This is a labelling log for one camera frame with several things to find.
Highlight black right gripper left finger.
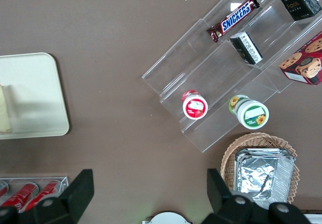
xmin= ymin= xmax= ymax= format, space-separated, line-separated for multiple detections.
xmin=32 ymin=169 xmax=95 ymax=224

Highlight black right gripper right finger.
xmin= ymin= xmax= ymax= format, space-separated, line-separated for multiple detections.
xmin=196 ymin=168 xmax=271 ymax=224

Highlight aluminium foil tray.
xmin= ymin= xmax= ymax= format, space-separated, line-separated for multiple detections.
xmin=235 ymin=147 xmax=290 ymax=159
xmin=233 ymin=155 xmax=295 ymax=209

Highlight light tan wicker basket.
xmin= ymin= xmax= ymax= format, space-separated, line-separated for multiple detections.
xmin=220 ymin=132 xmax=300 ymax=205

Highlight cream rectangular plastic tray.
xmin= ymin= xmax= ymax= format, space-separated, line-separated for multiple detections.
xmin=0 ymin=52 xmax=70 ymax=140

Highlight clear acrylic bottle holder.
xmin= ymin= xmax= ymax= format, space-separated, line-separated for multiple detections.
xmin=0 ymin=176 xmax=69 ymax=212

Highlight red soda cans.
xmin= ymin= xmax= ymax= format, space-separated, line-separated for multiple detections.
xmin=24 ymin=180 xmax=61 ymax=211

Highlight red Coca-Cola bottle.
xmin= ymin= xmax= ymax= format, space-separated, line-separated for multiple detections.
xmin=0 ymin=181 xmax=10 ymax=197
xmin=0 ymin=182 xmax=39 ymax=209

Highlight green sunflower yoghurt cup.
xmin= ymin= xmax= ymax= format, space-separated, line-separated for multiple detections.
xmin=228 ymin=94 xmax=270 ymax=130

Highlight red strawberry yoghurt cup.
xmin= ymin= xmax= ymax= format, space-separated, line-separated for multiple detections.
xmin=181 ymin=89 xmax=209 ymax=120

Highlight clear acrylic stepped display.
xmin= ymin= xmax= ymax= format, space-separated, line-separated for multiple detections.
xmin=141 ymin=0 xmax=322 ymax=154

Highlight small black carton box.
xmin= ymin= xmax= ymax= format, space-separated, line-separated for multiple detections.
xmin=229 ymin=31 xmax=264 ymax=65

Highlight red chocolate chip cookie box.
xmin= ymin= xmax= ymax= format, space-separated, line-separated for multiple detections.
xmin=279 ymin=31 xmax=322 ymax=86

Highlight Snickers chocolate bar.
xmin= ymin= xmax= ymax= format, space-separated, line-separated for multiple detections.
xmin=206 ymin=0 xmax=260 ymax=43

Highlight black Face carton box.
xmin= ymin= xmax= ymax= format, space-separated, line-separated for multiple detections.
xmin=278 ymin=0 xmax=322 ymax=22

